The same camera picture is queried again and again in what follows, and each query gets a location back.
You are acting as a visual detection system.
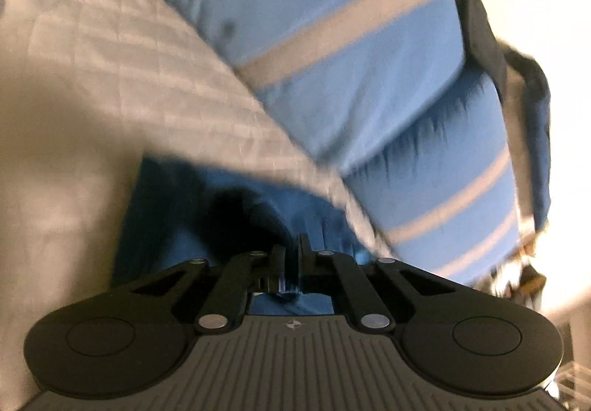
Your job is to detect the dark blue sweatshirt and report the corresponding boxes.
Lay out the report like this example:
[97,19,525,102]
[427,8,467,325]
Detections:
[113,157,384,315]

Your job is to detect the dark garment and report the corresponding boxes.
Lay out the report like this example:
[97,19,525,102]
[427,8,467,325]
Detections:
[429,0,552,227]

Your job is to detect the blue pillow with grey stripes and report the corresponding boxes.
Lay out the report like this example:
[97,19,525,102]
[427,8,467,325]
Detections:
[342,69,522,287]

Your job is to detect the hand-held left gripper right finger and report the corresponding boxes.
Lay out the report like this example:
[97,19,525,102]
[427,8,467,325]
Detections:
[295,233,467,332]

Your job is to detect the stained blue pillow, grey stripes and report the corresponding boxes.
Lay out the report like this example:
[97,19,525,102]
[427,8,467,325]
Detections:
[104,0,467,172]

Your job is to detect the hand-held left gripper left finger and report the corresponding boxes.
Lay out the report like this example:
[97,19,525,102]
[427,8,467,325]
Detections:
[115,245,291,333]

